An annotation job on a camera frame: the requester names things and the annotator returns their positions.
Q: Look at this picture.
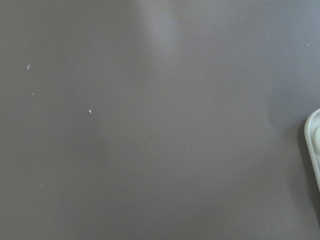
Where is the beige rabbit tray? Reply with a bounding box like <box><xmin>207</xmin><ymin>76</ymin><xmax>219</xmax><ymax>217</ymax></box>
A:
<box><xmin>304</xmin><ymin>109</ymin><xmax>320</xmax><ymax>188</ymax></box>

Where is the cream plastic cup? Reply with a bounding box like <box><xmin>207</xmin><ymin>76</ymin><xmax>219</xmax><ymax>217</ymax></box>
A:
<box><xmin>314</xmin><ymin>126</ymin><xmax>320</xmax><ymax>151</ymax></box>

